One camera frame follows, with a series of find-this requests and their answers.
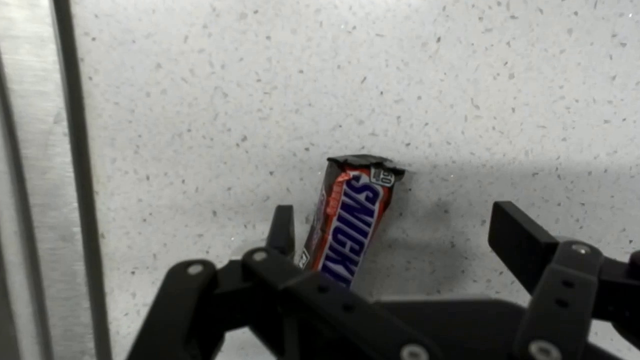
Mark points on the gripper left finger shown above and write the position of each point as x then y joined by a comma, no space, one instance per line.
270,295

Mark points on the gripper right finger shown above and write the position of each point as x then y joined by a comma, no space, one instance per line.
560,290

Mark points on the brown chocolate bar wrapper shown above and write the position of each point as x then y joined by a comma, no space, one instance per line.
350,220

